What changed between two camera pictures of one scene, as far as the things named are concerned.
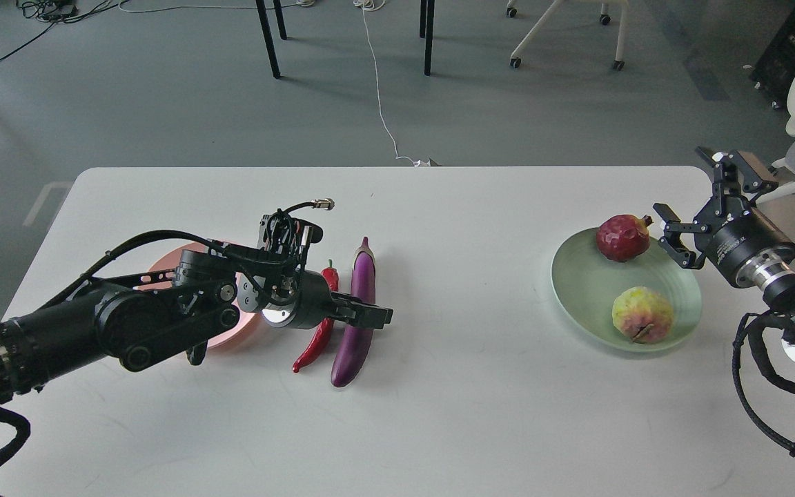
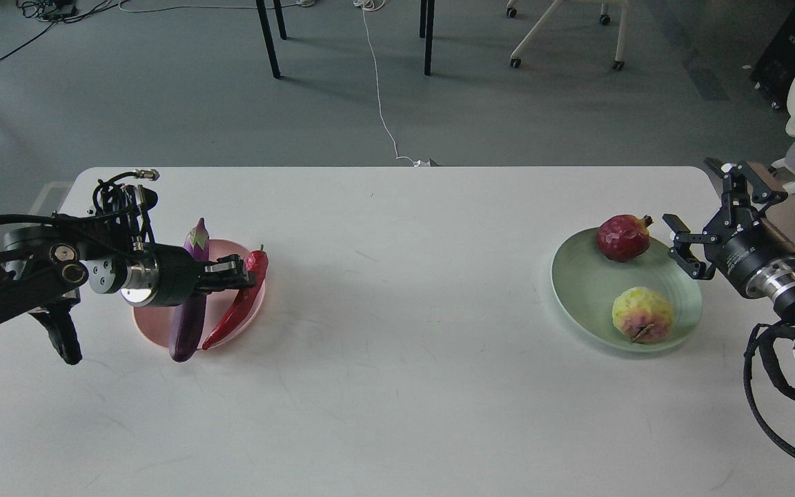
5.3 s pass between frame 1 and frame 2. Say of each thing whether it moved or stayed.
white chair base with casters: stayed
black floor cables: stayed
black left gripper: moved
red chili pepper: moved
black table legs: stayed
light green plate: stayed
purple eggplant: moved
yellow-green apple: stayed
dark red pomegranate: stayed
